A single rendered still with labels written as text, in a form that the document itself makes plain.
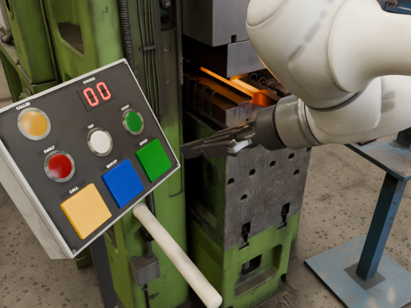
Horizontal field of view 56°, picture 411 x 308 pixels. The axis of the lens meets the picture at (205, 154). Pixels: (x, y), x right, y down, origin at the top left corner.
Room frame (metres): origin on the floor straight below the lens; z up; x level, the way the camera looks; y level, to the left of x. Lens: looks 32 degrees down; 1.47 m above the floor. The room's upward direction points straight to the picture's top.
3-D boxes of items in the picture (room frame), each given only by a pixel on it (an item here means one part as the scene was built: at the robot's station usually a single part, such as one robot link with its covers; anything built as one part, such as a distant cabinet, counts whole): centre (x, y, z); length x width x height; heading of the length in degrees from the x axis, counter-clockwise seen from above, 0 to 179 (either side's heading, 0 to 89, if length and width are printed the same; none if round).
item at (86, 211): (0.54, 0.22, 1.01); 0.07 x 0.05 x 0.07; 149
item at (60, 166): (0.57, 0.26, 1.09); 0.05 x 0.03 x 0.04; 124
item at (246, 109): (1.25, -0.03, 0.96); 0.42 x 0.20 x 0.09; 34
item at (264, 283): (1.29, -0.07, 0.23); 0.55 x 0.37 x 0.47; 34
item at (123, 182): (0.63, 0.17, 1.01); 0.07 x 0.05 x 0.07; 149
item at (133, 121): (0.74, 0.16, 1.09); 0.05 x 0.03 x 0.04; 124
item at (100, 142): (0.65, 0.21, 1.09); 0.05 x 0.03 x 0.04; 124
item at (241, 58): (1.25, -0.03, 1.13); 0.42 x 0.20 x 0.10; 34
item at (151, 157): (0.72, 0.12, 1.01); 0.07 x 0.05 x 0.07; 149
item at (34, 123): (0.59, 0.30, 1.16); 0.05 x 0.03 x 0.04; 124
